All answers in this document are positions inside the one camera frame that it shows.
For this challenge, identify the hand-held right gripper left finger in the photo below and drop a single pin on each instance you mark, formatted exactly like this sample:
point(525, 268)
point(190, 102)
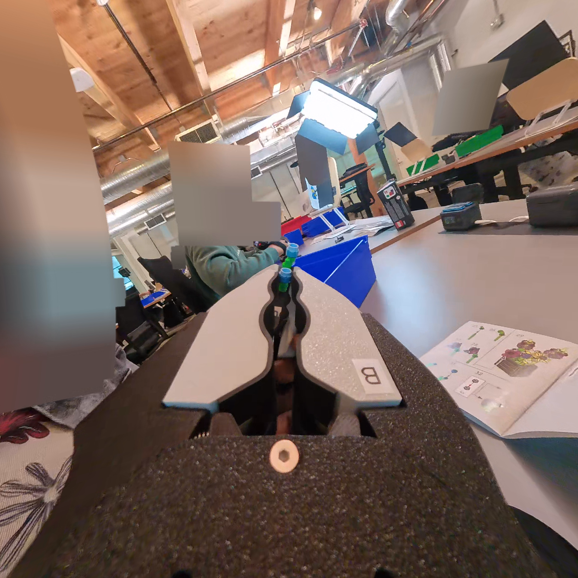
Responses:
point(225, 352)

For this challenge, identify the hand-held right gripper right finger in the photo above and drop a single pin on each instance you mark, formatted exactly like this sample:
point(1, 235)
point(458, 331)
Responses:
point(338, 352)

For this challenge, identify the green lego stem two blue caps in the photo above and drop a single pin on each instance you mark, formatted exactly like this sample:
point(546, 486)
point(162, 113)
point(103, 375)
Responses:
point(284, 275)

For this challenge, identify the black lego box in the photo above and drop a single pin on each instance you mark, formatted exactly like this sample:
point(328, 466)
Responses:
point(397, 205)

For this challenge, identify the lego instruction booklet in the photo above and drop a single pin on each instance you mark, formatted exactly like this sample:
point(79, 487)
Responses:
point(505, 375)

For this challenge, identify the small green lego baseplate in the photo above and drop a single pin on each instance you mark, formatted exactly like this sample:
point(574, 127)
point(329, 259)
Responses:
point(422, 165)

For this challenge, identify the large green lego baseplate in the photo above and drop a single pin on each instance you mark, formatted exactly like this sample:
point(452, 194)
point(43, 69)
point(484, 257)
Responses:
point(478, 141)

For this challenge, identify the large blue plastic bin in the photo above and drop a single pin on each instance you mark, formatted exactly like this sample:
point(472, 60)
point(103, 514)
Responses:
point(343, 271)

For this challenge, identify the small blue bin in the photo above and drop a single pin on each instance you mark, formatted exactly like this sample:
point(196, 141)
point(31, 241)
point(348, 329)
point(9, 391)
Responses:
point(293, 237)

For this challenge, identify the white book stand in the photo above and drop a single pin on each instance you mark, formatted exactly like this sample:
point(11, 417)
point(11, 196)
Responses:
point(332, 221)

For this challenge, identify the red bin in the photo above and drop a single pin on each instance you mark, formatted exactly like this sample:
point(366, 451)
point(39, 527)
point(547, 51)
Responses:
point(296, 224)

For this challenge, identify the person's floral clothing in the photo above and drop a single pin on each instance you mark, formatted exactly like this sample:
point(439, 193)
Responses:
point(36, 460)

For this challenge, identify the white ceiling air vent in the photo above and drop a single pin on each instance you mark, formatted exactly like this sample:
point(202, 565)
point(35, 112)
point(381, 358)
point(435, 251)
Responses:
point(198, 132)

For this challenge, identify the studio light panel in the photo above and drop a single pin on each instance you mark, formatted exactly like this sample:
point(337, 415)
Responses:
point(338, 108)

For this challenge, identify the wooden background table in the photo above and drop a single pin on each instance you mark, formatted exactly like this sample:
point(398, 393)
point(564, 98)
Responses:
point(496, 156)

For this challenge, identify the dark grey case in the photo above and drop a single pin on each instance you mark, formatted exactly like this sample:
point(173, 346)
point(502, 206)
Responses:
point(553, 205)

